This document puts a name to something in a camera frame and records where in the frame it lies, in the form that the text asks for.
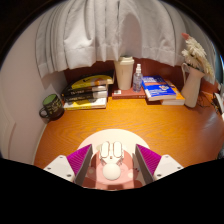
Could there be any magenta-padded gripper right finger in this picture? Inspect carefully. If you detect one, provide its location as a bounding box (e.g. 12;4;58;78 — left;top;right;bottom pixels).
134;143;184;185

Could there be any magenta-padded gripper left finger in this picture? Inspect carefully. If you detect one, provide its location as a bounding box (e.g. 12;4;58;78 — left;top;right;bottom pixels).
43;143;94;186

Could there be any white computer mouse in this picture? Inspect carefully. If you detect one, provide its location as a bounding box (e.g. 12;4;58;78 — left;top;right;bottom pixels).
98;140;125;182

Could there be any round cartoon print mouse pad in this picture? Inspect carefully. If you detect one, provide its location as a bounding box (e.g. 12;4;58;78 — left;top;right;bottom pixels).
76;128;151;190

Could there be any dark mug with green inside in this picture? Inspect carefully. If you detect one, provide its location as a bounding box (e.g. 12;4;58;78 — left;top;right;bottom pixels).
38;93;65;121

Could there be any thin red-brown book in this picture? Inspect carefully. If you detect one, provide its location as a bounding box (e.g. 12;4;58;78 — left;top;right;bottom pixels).
111;87;147;100

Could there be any blue book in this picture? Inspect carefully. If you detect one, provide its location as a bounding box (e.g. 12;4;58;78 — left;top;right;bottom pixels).
141;75;178;102

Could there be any clear spray bottle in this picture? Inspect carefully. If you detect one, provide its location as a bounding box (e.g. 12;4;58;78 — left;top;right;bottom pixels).
132;63;144;93

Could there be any white ceramic pitcher vase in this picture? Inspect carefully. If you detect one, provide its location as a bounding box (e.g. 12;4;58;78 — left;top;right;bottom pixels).
180;62;206;109

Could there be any white flat device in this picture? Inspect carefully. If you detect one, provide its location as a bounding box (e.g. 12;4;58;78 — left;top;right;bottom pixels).
213;92;224;116

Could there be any cream travel tumbler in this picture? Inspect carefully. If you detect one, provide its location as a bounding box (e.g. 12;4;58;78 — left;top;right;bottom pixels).
113;55;135;91

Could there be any white flower bouquet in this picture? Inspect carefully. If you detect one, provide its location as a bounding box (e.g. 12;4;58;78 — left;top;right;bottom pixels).
180;32;216;79

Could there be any white pleated curtain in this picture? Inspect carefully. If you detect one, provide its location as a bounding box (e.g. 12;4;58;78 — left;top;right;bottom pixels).
34;0;214;79

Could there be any black cable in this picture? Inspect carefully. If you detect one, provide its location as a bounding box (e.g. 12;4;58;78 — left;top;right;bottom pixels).
196;94;218;109

